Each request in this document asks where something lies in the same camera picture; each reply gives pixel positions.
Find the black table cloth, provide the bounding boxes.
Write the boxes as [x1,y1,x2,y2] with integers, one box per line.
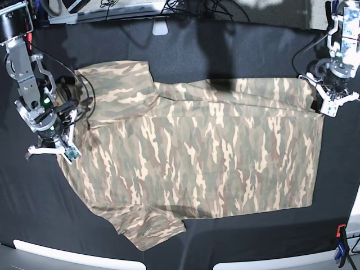
[1,20,359,269]

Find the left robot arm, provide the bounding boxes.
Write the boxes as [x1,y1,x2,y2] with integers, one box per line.
[299,1,359,118]

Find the blue orange clamp near right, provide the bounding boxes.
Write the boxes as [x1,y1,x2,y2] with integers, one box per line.
[334,223,349,268]

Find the tangled black cables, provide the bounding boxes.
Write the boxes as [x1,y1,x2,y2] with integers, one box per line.
[160,0,251,22]

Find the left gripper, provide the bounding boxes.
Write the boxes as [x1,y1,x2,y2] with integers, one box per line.
[298,58,359,118]

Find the camouflage t-shirt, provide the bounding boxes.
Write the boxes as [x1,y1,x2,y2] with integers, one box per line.
[58,61,323,251]

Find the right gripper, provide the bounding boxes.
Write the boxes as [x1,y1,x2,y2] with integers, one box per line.
[25,103,82,164]

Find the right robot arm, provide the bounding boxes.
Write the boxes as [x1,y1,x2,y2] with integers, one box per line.
[1,1,81,163]

